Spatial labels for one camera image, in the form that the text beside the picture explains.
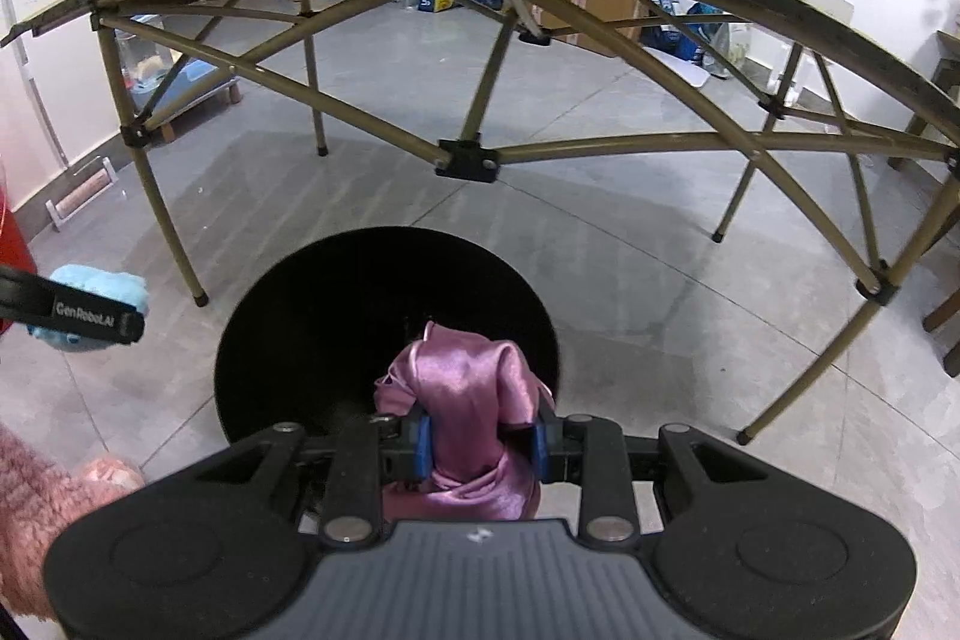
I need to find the blue pet feeder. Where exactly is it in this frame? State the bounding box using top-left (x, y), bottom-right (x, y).
top-left (114, 31), bottom-right (242, 143)

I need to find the red plastic bucket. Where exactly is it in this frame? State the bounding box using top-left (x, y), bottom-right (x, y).
top-left (2, 193), bottom-right (37, 333)

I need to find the pink fluffy rug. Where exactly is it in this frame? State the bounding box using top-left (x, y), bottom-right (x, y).
top-left (2, 427), bottom-right (130, 620)

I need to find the tan folding camping table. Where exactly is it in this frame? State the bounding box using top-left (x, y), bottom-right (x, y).
top-left (5, 0), bottom-right (958, 442)

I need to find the white floor squeegee mop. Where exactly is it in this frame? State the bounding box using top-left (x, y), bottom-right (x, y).
top-left (2, 18), bottom-right (124, 239)

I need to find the blue plush toy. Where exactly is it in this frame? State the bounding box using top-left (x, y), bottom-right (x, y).
top-left (26, 265), bottom-right (149, 353)

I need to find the large cardboard box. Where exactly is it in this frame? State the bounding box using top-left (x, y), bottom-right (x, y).
top-left (509, 0), bottom-right (664, 74)

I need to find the pink fluffy slipper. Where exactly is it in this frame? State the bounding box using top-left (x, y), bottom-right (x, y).
top-left (78, 455), bottom-right (146, 492)

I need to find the black round trash bin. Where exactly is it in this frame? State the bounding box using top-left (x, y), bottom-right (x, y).
top-left (213, 226), bottom-right (560, 443)

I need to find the pink satin bow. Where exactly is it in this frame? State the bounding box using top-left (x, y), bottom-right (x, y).
top-left (374, 321), bottom-right (553, 521)

